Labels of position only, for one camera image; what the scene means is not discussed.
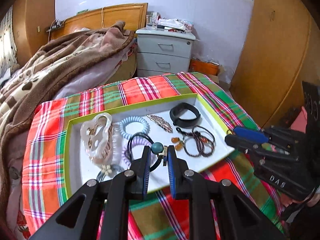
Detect dark beaded bracelet with charms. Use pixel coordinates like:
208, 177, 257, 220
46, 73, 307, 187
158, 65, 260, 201
171, 125, 217, 158

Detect grey hair ties with flower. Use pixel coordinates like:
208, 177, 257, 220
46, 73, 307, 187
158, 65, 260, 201
96, 163, 126, 183

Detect purple spiral hair tie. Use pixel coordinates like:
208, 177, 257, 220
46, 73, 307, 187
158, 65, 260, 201
121, 138, 153, 168

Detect black smart wristband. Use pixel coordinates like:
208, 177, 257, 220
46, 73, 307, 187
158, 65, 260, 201
169, 102, 201, 128

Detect cream translucent hair claw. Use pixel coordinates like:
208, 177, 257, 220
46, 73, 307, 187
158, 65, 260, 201
80, 113, 113, 166

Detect pink rhinestone hair clip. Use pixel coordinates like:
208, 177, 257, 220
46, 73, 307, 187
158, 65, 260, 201
147, 114, 173, 133

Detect black hair tie teal bead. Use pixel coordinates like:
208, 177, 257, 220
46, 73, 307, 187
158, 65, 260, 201
124, 132, 168, 172

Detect light blue spiral hair tie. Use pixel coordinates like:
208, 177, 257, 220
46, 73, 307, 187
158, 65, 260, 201
118, 115, 151, 140

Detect person's right hand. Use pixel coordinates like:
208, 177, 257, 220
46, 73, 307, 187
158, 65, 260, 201
280, 187, 320, 205

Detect red green plaid cloth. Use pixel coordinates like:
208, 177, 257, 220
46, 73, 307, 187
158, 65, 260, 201
22, 71, 286, 240

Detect yellow-green shallow box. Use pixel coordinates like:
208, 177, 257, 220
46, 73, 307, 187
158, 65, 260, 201
63, 93, 235, 198

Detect orange box on floor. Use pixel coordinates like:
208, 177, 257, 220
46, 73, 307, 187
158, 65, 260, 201
189, 59, 220, 75

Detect wooden cabinet on right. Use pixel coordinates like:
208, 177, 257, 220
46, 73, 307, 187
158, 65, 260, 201
230, 0, 319, 127

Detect grey nightstand with drawers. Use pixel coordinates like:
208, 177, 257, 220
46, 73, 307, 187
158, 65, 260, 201
136, 28, 196, 77

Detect brown paw print blanket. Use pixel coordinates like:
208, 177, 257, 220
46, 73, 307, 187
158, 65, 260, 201
1, 21, 135, 220

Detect clutter on nightstand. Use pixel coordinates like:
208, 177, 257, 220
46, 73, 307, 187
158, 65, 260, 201
146, 12, 194, 33

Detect wooden bed headboard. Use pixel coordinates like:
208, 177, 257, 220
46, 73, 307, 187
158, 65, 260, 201
50, 3, 148, 40

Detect dotted window curtain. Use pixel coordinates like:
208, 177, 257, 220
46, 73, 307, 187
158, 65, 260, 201
0, 6, 19, 80

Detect tall wooden wardrobe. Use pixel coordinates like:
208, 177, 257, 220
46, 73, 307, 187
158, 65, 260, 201
12, 0, 55, 66

